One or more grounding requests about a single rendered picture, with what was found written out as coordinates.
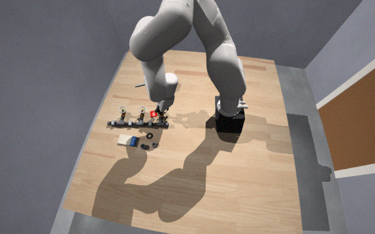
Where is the grey pipe manifold with three valves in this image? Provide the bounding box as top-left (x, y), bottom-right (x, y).
top-left (107, 106), bottom-right (169, 128)

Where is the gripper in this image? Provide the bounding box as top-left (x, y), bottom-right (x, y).
top-left (155, 97), bottom-right (174, 116)

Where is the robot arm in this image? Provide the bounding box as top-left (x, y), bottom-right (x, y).
top-left (129, 0), bottom-right (248, 117)

